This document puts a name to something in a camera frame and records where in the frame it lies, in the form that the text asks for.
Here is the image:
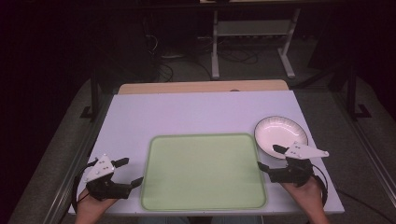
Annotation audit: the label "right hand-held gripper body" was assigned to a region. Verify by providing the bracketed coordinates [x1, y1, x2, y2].
[268, 141, 331, 188]

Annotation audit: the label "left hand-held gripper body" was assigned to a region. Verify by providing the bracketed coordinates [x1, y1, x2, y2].
[82, 153, 132, 202]

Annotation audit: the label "white plate with dark rim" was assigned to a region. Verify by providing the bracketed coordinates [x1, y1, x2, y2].
[253, 115, 309, 161]

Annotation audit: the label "person's left hand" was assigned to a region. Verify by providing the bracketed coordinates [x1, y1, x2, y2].
[75, 188, 119, 224]

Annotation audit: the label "person's right hand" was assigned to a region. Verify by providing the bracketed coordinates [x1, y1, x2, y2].
[281, 178, 332, 224]

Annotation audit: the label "light green tray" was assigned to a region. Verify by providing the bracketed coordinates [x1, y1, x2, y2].
[140, 133, 268, 212]

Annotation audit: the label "black metal stand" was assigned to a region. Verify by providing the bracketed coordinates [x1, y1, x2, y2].
[346, 63, 373, 120]
[79, 66, 101, 119]

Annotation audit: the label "light wooden table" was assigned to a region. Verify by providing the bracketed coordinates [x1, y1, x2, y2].
[118, 78, 290, 95]

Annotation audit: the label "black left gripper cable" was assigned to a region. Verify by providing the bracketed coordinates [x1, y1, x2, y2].
[71, 158, 99, 213]

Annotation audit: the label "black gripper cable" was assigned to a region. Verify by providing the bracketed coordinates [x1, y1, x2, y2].
[311, 163, 330, 207]
[71, 158, 99, 213]

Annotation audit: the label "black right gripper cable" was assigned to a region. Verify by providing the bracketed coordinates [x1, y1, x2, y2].
[311, 163, 330, 207]

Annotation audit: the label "aluminium rail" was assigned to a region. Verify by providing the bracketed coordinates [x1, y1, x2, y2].
[332, 91, 396, 200]
[49, 92, 114, 224]

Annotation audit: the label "black floor cables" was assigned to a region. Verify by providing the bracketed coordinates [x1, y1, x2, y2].
[143, 32, 260, 82]

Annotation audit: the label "white metal desk frame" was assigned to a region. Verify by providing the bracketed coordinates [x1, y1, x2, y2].
[210, 8, 303, 80]

